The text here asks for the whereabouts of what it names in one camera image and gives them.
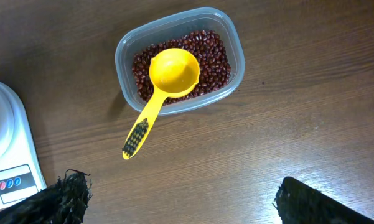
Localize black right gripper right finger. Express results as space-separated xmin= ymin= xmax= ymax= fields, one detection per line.
xmin=273 ymin=176 xmax=374 ymax=224

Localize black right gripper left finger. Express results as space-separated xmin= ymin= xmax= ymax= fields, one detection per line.
xmin=0 ymin=169 xmax=92 ymax=224

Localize yellow plastic scoop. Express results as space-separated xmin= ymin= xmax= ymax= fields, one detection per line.
xmin=122 ymin=48 xmax=200 ymax=160

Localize white digital kitchen scale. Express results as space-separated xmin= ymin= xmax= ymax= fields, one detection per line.
xmin=0 ymin=82 xmax=47 ymax=210

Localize red adzuki beans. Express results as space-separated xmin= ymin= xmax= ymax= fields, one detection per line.
xmin=131 ymin=30 xmax=231 ymax=105

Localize clear plastic container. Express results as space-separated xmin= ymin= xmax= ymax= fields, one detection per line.
xmin=115 ymin=7 xmax=245 ymax=116

